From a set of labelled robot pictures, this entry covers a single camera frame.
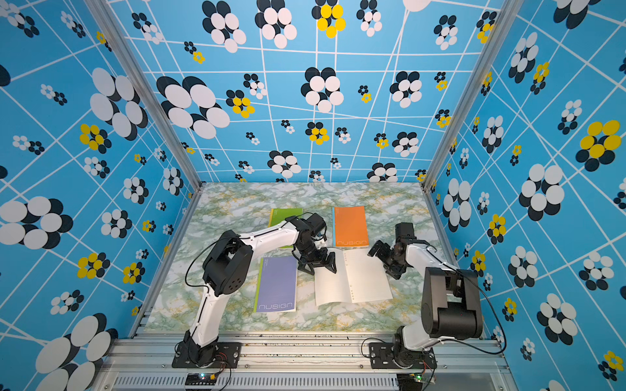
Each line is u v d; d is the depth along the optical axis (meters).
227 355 0.73
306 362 0.73
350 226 1.05
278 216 1.09
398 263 0.76
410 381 0.70
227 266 0.54
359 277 0.92
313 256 0.81
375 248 0.85
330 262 0.82
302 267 0.87
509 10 0.68
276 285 0.87
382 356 0.73
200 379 0.72
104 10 0.69
